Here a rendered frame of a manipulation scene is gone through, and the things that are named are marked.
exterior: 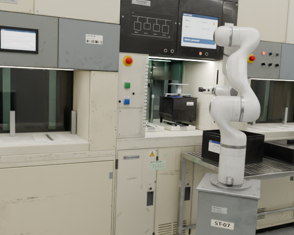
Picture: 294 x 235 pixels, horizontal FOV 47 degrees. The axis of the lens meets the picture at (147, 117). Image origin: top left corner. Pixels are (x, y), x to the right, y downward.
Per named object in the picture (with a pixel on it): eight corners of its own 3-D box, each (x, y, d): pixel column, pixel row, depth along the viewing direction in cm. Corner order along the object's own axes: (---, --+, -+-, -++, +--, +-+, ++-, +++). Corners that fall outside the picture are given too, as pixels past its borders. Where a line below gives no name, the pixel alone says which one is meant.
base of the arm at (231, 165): (249, 192, 151) (253, 152, 149) (207, 186, 157) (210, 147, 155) (251, 181, 169) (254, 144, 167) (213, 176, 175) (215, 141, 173)
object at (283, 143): (294, 166, 204) (296, 144, 202) (257, 155, 229) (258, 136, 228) (325, 162, 217) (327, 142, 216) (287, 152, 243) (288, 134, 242)
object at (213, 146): (199, 156, 218) (201, 130, 216) (229, 152, 234) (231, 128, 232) (233, 167, 195) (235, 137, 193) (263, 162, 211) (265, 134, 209)
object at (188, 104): (169, 127, 248) (171, 83, 244) (156, 123, 266) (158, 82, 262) (197, 126, 259) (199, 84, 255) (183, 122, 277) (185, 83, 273)
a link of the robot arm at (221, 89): (225, 82, 215) (213, 86, 211) (239, 83, 203) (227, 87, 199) (227, 94, 217) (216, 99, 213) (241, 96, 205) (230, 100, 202)
